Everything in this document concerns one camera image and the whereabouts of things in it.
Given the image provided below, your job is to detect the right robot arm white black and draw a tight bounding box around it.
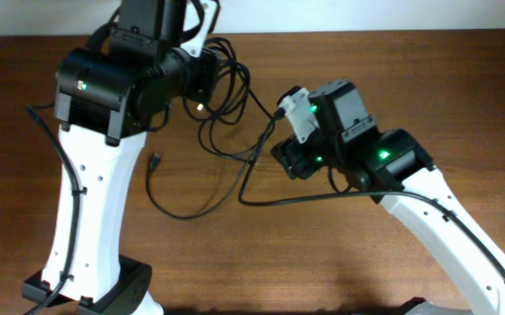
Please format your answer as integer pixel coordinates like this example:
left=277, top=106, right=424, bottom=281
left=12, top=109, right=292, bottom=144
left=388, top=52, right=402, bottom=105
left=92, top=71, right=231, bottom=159
left=271, top=80, right=505, bottom=314

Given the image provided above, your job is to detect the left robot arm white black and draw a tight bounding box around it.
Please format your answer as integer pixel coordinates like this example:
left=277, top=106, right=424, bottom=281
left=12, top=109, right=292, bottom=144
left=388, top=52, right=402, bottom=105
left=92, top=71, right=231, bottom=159
left=21, top=0, right=221, bottom=314

